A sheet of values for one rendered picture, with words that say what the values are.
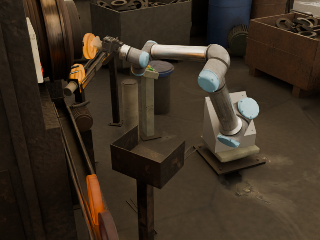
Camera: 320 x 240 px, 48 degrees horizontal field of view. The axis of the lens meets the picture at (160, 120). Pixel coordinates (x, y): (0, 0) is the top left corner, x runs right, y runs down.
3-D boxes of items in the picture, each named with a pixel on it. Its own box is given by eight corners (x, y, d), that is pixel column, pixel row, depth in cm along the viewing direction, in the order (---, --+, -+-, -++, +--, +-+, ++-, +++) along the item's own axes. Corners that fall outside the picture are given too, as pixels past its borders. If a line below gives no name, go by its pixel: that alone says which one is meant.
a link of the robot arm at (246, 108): (251, 110, 254) (264, 104, 237) (241, 130, 249) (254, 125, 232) (234, 98, 253) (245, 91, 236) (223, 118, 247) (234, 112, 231)
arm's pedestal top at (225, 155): (235, 132, 291) (235, 127, 289) (259, 153, 265) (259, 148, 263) (200, 140, 280) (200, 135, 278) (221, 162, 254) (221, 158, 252)
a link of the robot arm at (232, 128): (250, 131, 242) (229, 58, 183) (239, 152, 237) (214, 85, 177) (229, 124, 250) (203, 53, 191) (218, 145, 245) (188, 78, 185)
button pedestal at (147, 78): (144, 143, 292) (142, 71, 262) (135, 129, 311) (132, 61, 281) (162, 138, 297) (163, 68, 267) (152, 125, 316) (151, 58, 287)
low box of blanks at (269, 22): (352, 87, 388) (369, 26, 356) (305, 102, 356) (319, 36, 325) (286, 61, 459) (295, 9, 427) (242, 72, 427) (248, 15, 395)
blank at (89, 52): (80, 39, 210) (85, 39, 209) (89, 29, 222) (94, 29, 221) (85, 63, 219) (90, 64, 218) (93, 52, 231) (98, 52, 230)
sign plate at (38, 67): (37, 83, 131) (29, 34, 122) (31, 60, 152) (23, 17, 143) (44, 82, 132) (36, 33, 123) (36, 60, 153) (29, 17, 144)
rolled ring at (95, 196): (106, 218, 122) (96, 220, 121) (103, 227, 138) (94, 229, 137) (95, 167, 129) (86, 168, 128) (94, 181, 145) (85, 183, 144)
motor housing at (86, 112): (81, 185, 245) (72, 116, 219) (75, 167, 262) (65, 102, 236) (100, 181, 249) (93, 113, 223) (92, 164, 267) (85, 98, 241)
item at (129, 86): (127, 145, 289) (124, 85, 263) (122, 138, 298) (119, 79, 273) (141, 142, 293) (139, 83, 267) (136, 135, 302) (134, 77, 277)
